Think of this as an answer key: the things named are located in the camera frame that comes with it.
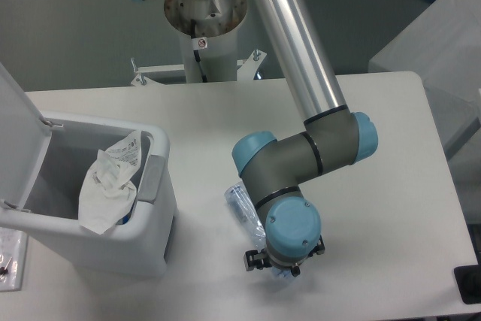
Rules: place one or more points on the white trash can lid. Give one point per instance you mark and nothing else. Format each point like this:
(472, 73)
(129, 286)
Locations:
(25, 139)

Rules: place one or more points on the trash inside the can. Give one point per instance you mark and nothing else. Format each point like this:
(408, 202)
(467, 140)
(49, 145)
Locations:
(125, 218)

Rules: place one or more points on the clear bag with screws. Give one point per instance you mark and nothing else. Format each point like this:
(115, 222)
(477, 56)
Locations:
(13, 257)

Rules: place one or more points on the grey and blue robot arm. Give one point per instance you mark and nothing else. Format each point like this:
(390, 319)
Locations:
(323, 134)

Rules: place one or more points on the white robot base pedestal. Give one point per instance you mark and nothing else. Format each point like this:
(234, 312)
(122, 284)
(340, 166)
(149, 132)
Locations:
(207, 31)

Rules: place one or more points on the crushed clear plastic bottle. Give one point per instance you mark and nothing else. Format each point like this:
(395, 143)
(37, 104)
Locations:
(242, 208)

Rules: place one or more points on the white paper wrapper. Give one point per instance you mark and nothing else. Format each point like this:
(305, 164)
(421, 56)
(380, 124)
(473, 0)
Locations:
(108, 192)

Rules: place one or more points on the white side table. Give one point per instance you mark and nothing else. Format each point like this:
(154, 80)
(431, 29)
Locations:
(442, 46)

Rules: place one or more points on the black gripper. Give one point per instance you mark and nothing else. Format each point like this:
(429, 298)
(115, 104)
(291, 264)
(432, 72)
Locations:
(282, 265)

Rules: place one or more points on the white plastic trash can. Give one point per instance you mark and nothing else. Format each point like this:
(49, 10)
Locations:
(50, 214)

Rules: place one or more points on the black device at table edge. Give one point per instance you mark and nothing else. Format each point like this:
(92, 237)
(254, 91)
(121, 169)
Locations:
(468, 280)

